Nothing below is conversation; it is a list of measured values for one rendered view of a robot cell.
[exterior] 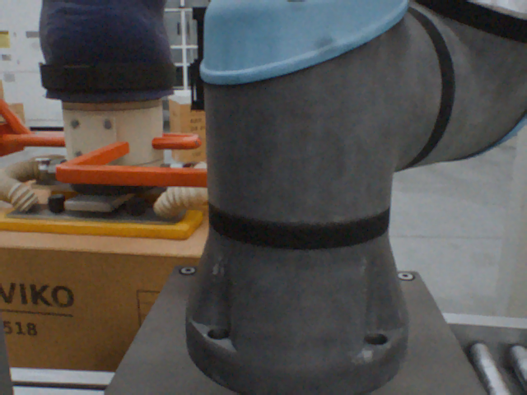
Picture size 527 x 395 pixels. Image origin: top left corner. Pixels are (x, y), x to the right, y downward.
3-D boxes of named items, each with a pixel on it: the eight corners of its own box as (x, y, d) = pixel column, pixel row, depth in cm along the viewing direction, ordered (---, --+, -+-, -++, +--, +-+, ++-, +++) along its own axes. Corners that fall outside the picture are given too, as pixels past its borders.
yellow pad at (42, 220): (203, 220, 86) (202, 192, 85) (187, 241, 77) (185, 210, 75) (23, 213, 91) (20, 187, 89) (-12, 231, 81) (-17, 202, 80)
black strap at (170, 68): (191, 83, 96) (190, 62, 95) (148, 91, 74) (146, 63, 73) (81, 83, 99) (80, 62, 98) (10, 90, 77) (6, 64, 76)
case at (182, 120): (182, 171, 266) (179, 95, 255) (171, 157, 303) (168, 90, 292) (287, 164, 284) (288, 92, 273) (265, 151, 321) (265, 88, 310)
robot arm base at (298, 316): (434, 409, 27) (454, 239, 24) (160, 398, 28) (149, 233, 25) (385, 285, 41) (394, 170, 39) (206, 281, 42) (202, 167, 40)
